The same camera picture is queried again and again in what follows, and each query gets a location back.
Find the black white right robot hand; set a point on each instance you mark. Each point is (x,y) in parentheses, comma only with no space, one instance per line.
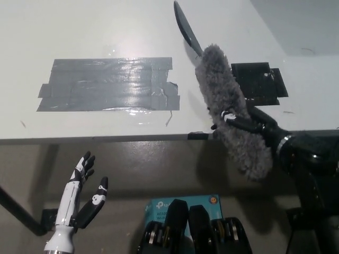
(262,127)

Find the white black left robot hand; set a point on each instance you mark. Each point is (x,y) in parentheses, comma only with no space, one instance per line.
(67,206)

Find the grey fluffy duster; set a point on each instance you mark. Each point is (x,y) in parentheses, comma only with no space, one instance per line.
(222,84)

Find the black table foot plate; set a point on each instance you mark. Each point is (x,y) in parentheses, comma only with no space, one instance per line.
(49,219)
(294,218)

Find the black tape patch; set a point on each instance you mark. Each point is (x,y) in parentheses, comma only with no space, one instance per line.
(259,82)

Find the black metal table leg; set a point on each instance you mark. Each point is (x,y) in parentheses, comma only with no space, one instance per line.
(21,211)

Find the teal tp-link router box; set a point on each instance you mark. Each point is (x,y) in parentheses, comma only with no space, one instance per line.
(159,207)

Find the grey duct tape patch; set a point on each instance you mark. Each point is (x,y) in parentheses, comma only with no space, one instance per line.
(106,87)

